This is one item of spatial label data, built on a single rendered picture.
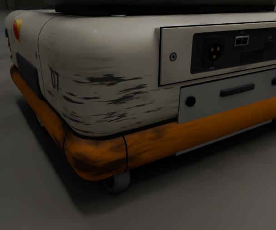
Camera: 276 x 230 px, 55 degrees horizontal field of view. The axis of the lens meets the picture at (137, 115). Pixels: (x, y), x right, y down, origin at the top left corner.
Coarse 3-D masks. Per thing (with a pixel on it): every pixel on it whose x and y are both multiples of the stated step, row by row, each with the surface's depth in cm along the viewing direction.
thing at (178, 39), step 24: (216, 24) 41; (240, 24) 44; (264, 24) 47; (168, 48) 37; (192, 48) 40; (216, 48) 42; (240, 48) 46; (264, 48) 49; (168, 72) 39; (192, 72) 42; (216, 72) 44
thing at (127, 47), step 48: (48, 48) 40; (96, 48) 33; (144, 48) 36; (48, 96) 47; (96, 96) 35; (144, 96) 38; (192, 96) 43; (240, 96) 51; (96, 144) 38; (144, 144) 41; (192, 144) 47
